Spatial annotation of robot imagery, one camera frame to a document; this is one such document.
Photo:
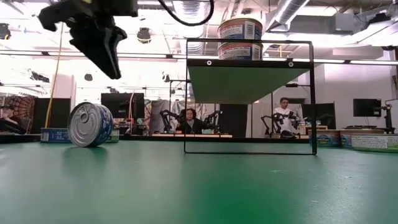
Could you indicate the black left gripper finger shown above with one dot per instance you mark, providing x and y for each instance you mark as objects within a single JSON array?
[{"x": 99, "y": 46}]

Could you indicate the blue barcode tuna can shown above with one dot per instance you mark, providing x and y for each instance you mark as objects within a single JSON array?
[
  {"x": 88, "y": 124},
  {"x": 54, "y": 136}
]

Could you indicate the red white blue tuna can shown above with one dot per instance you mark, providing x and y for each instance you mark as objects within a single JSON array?
[
  {"x": 239, "y": 52},
  {"x": 239, "y": 29}
]

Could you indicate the white green label tuna can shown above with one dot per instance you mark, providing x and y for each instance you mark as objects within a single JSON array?
[{"x": 371, "y": 143}]

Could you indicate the black background robot arm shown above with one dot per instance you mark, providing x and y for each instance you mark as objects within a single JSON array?
[
  {"x": 214, "y": 119},
  {"x": 168, "y": 116},
  {"x": 297, "y": 118},
  {"x": 267, "y": 123}
]

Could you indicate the yellow tape tag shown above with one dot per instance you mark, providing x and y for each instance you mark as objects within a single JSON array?
[{"x": 87, "y": 1}]

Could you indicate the small black ceiling dome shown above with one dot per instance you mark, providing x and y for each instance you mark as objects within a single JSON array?
[{"x": 88, "y": 77}]

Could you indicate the white pillar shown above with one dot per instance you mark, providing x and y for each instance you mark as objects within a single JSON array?
[{"x": 66, "y": 90}]

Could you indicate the black computer monitor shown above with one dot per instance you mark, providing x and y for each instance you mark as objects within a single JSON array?
[
  {"x": 124, "y": 104},
  {"x": 367, "y": 107},
  {"x": 326, "y": 115}
]

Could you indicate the black ceiling fixture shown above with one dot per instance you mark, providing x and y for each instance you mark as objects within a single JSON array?
[{"x": 4, "y": 31}]

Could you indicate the black partition panel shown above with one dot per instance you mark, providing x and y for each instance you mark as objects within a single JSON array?
[
  {"x": 56, "y": 112},
  {"x": 233, "y": 121}
]

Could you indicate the green Bumble Bee tuna can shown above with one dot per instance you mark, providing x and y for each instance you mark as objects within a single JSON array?
[{"x": 114, "y": 137}]

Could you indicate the person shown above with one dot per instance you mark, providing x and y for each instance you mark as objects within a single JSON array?
[
  {"x": 284, "y": 113},
  {"x": 190, "y": 124},
  {"x": 7, "y": 112}
]

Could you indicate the wooden workbench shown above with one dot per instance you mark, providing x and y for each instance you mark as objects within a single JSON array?
[{"x": 202, "y": 135}]

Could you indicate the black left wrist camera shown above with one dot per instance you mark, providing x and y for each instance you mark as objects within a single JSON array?
[{"x": 118, "y": 7}]

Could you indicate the black ceiling dome camera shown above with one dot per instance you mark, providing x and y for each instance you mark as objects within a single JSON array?
[{"x": 144, "y": 35}]

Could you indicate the corrugated silver ventilation duct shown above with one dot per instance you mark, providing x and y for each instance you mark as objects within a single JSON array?
[{"x": 191, "y": 34}]

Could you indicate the patterned wall tapestry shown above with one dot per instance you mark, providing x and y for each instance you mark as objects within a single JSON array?
[{"x": 25, "y": 107}]

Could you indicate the black frame wooden shelf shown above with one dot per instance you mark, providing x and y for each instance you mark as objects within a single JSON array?
[{"x": 245, "y": 82}]

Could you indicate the black metal stand frame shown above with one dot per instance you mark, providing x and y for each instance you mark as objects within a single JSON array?
[{"x": 298, "y": 85}]

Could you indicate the black camera tripod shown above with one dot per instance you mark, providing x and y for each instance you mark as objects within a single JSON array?
[{"x": 388, "y": 121}]

